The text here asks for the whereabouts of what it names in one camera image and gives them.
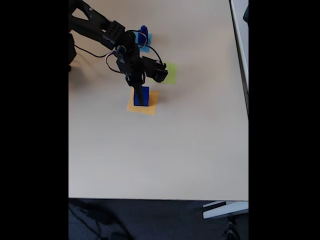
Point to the largest blue cube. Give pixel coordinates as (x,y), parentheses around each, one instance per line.
(147,96)

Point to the medium blue cube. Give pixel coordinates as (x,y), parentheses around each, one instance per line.
(143,40)

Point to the orange paper square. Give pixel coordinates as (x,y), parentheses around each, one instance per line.
(140,110)

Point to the blue paper square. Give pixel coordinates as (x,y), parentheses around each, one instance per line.
(149,40)

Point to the green paper square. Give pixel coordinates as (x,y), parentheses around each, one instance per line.
(172,73)

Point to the dark blue object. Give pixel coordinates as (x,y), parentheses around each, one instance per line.
(246,13)

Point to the white table foot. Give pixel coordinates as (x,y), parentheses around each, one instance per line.
(225,211)

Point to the black camera box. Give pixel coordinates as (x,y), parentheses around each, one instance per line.
(156,70)

